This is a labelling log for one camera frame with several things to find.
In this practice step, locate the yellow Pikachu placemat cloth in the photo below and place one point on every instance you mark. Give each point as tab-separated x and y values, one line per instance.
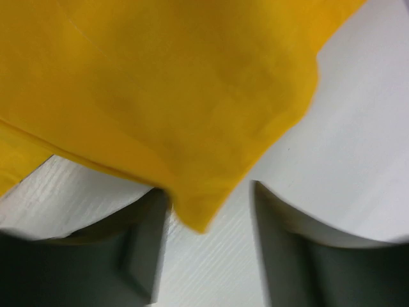
181	95

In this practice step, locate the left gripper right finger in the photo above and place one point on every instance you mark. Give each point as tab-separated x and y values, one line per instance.
307	262

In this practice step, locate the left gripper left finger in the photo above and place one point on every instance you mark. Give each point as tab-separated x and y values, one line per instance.
112	262

